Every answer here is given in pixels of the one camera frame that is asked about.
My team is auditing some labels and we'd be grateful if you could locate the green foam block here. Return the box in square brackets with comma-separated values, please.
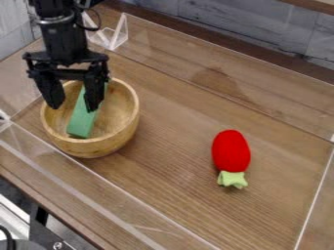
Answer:
[66, 87, 97, 139]

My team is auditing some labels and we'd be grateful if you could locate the clear acrylic enclosure wall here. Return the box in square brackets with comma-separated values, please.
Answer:
[0, 10, 334, 250]

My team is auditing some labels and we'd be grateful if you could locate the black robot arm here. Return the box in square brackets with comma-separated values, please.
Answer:
[22, 0, 109, 112]

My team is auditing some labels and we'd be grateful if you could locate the clear acrylic corner bracket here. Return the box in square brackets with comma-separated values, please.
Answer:
[85, 15, 129, 51]

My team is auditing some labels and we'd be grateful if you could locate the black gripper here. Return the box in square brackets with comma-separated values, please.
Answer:
[22, 19, 108, 112]

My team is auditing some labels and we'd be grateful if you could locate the red plush strawberry toy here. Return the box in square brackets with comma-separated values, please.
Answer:
[210, 130, 251, 189]

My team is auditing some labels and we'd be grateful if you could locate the brown wooden bowl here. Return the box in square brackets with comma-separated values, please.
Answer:
[38, 78, 138, 158]

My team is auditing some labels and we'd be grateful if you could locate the black metal table frame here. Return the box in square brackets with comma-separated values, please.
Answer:
[27, 204, 93, 250]

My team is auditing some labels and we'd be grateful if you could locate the black cable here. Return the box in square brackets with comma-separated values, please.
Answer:
[75, 6, 102, 32]

